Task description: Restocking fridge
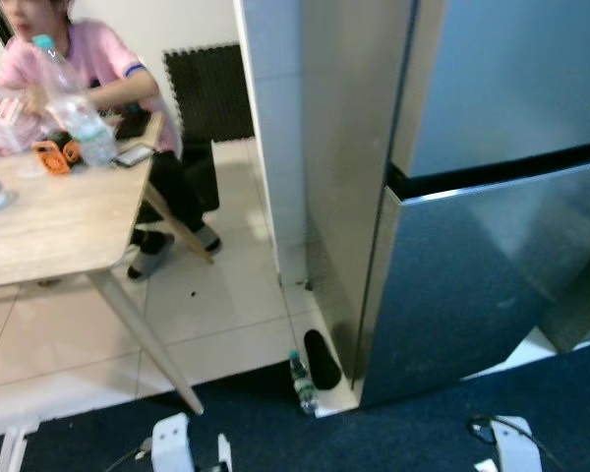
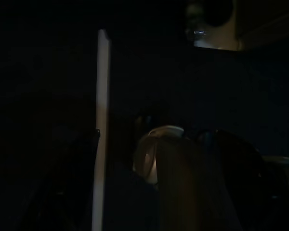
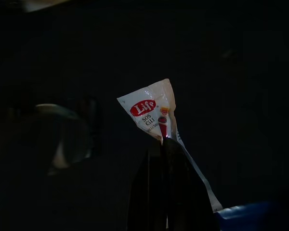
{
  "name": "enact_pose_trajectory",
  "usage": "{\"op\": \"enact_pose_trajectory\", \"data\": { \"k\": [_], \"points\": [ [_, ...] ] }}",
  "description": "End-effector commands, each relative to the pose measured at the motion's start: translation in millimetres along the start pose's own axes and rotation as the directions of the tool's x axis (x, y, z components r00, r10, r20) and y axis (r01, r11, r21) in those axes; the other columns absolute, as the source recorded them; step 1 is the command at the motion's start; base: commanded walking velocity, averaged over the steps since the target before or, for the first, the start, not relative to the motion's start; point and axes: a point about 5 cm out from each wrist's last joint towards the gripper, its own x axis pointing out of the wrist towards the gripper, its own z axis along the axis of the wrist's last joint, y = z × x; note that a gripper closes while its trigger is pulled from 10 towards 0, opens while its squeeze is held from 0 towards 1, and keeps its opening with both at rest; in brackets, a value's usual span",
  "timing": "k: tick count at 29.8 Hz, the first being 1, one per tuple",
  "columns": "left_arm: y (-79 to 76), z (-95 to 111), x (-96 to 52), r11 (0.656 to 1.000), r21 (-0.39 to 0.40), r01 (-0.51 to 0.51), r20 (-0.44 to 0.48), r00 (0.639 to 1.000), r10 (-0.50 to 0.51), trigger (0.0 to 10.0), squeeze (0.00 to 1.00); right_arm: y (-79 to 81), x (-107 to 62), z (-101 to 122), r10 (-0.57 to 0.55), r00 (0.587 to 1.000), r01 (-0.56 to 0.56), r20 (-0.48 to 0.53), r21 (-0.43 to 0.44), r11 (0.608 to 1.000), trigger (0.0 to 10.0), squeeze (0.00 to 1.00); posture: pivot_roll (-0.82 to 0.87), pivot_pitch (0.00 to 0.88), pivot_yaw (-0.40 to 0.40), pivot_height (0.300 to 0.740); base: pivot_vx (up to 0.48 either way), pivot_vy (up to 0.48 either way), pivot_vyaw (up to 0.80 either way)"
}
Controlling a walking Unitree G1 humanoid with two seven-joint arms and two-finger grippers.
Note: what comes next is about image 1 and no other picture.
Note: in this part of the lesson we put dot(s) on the silver fridge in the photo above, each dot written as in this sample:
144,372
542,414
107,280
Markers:
344,177

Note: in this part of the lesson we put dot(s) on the light wooden table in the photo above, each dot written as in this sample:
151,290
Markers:
49,226

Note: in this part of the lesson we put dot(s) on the orange black device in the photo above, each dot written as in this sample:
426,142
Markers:
54,157

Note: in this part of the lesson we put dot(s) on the white floor strip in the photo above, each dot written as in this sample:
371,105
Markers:
12,447

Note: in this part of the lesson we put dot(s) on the phone with pale edge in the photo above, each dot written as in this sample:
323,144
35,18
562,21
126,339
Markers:
135,154

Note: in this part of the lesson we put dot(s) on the dark floor mat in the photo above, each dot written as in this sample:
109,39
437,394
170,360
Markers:
374,438

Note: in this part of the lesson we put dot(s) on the small bottle with green cap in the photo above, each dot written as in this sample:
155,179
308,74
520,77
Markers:
303,388

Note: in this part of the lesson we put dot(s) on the red white food box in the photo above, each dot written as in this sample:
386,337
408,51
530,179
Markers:
0,123

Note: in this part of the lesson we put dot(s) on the person in pink shirt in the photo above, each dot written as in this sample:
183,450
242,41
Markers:
98,59

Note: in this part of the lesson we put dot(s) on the black slipper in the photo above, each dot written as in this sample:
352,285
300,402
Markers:
323,362

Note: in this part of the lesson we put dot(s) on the large clear water bottle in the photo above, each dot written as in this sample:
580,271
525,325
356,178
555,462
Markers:
79,113

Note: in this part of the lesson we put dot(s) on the black foam wall panel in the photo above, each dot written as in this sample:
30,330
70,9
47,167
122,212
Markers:
208,93

